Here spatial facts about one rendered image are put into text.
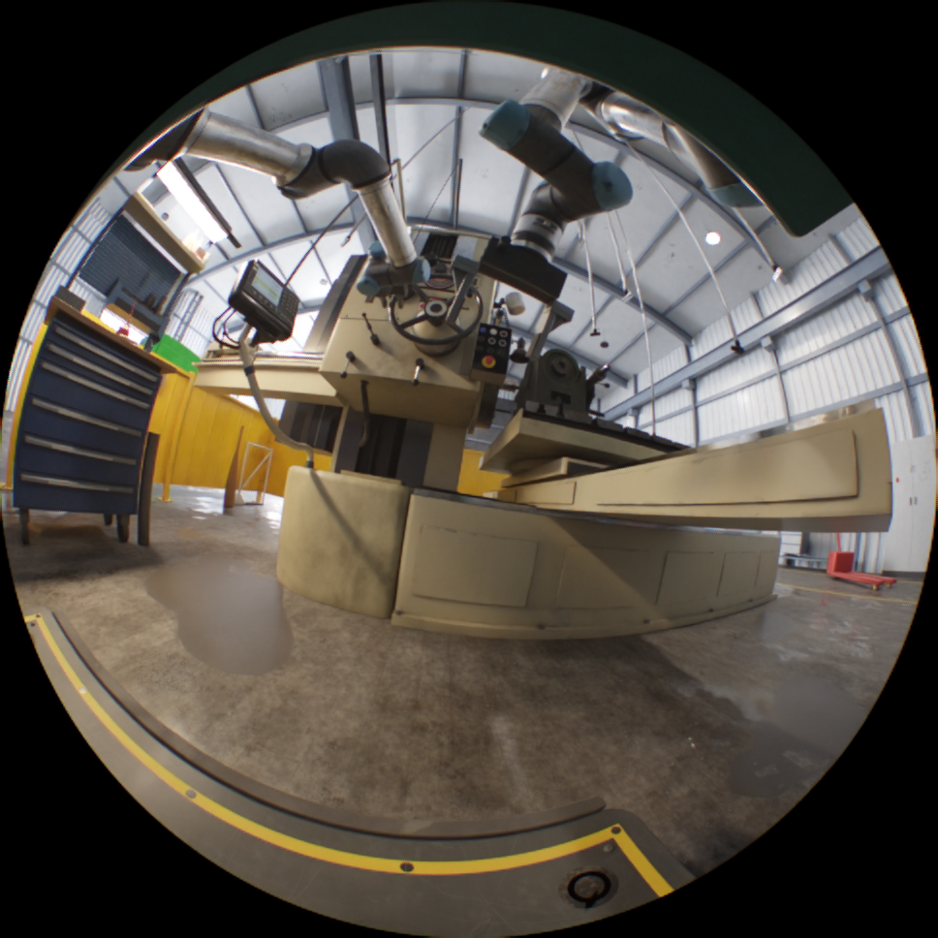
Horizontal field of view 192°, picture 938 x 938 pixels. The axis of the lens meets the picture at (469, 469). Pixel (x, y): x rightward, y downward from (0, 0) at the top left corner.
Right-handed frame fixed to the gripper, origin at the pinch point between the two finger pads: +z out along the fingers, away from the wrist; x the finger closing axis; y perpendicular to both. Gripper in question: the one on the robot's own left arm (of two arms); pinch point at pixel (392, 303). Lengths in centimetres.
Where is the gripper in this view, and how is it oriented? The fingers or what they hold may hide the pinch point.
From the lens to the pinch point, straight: 119.1
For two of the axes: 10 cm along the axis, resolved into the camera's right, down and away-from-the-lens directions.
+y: 1.1, -9.9, 1.2
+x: -9.9, -1.2, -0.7
